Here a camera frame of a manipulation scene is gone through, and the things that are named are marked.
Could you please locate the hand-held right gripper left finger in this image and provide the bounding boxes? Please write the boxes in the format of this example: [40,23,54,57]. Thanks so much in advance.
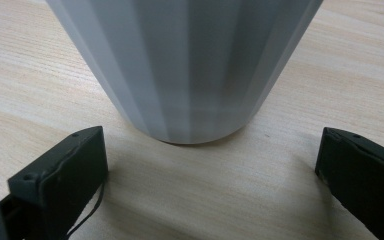
[0,125,110,240]

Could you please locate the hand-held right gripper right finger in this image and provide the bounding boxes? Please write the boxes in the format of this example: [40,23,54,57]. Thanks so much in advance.
[314,126,384,240]

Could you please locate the grey faceted cup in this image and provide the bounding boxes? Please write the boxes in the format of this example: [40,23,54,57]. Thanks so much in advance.
[45,0,324,145]

